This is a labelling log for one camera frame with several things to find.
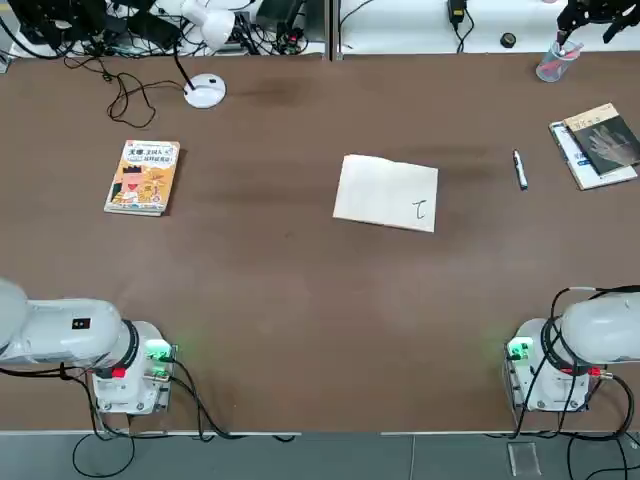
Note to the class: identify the white and blue book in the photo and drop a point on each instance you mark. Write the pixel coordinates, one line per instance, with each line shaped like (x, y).
(590, 177)

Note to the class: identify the pink pen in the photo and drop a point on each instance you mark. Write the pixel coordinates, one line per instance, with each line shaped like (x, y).
(557, 62)

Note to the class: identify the orange cartoon cover book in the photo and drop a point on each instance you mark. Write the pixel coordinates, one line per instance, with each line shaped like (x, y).
(142, 177)

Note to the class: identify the black power adapter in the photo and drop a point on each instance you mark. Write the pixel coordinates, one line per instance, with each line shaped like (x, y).
(456, 11)

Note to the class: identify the circuit board red light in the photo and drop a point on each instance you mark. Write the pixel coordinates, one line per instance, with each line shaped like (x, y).
(292, 42)

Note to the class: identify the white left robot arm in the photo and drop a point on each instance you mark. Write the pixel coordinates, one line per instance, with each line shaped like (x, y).
(60, 325)

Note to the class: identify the white desk lamp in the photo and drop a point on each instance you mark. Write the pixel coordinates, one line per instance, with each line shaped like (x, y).
(205, 92)

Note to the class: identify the aluminium divider post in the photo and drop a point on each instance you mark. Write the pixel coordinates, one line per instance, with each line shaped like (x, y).
(331, 30)

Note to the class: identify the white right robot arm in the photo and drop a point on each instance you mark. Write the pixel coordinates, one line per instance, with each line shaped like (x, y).
(600, 330)

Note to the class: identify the clear plastic pen cup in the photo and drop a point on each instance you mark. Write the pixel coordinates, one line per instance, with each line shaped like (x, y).
(550, 70)

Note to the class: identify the dark hands cover book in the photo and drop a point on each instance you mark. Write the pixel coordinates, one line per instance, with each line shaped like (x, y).
(607, 145)

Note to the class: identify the black tape roll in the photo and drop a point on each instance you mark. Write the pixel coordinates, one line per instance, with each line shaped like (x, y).
(509, 39)

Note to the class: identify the blue and white marker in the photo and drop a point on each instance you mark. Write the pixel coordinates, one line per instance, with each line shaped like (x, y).
(520, 170)

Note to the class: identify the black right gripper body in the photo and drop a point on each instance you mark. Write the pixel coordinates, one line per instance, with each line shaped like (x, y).
(600, 6)

